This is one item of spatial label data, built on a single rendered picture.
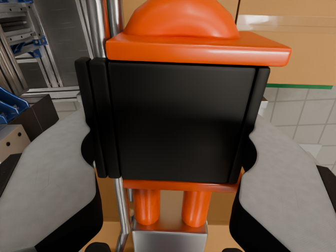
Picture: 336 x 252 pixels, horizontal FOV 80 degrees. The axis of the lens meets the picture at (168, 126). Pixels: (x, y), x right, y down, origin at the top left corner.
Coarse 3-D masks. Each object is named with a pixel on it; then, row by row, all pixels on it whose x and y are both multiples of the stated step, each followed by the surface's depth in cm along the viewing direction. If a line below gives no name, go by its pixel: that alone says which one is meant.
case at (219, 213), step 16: (96, 176) 50; (112, 192) 46; (224, 192) 46; (112, 208) 42; (208, 208) 43; (224, 208) 43; (112, 224) 40; (208, 224) 40; (224, 224) 40; (96, 240) 43; (112, 240) 43; (128, 240) 43; (208, 240) 42; (224, 240) 42
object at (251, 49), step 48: (144, 48) 8; (192, 48) 8; (240, 48) 8; (288, 48) 8; (144, 96) 9; (192, 96) 9; (240, 96) 9; (144, 144) 10; (192, 144) 10; (240, 144) 10
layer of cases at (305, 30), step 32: (128, 0) 63; (224, 0) 63; (256, 0) 63; (288, 0) 62; (320, 0) 62; (256, 32) 67; (288, 32) 67; (320, 32) 67; (288, 64) 72; (320, 64) 72
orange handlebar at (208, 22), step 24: (168, 0) 9; (192, 0) 8; (216, 0) 9; (144, 24) 9; (168, 24) 9; (192, 24) 9; (216, 24) 9; (144, 192) 14; (192, 192) 14; (144, 216) 16; (192, 216) 16
